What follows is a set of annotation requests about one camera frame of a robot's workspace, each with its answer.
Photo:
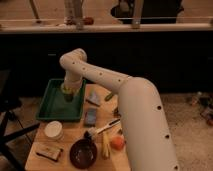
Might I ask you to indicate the blue sponge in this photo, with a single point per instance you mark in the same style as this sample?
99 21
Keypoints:
90 117

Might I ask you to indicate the orange fruit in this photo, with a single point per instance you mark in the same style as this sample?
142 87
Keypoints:
117 143

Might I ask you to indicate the dark brown bowl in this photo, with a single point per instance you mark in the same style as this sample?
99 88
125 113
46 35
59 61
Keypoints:
83 153

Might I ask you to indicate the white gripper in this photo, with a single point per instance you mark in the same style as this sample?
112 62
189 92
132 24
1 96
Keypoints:
71 82

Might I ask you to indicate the green plastic tray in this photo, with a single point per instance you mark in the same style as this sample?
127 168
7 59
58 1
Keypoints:
54 106

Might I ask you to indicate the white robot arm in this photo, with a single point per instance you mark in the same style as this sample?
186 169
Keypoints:
149 145

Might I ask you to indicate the yellow corn cob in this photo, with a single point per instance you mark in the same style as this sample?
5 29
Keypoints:
105 146

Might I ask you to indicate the white round container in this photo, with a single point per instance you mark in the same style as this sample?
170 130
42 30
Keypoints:
54 130

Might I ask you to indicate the brown pine cone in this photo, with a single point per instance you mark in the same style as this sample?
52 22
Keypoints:
116 112

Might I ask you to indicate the green cucumber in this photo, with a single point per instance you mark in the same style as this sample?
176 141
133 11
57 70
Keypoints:
109 97

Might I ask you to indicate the red object on counter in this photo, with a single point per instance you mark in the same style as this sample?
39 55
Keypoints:
88 21

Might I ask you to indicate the grey blue wedge object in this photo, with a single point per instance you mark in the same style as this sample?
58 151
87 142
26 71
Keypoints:
93 98

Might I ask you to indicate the yellow-green cup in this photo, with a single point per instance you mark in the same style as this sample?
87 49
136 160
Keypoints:
68 93

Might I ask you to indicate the wooden block with label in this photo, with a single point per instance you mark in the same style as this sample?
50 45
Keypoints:
49 152

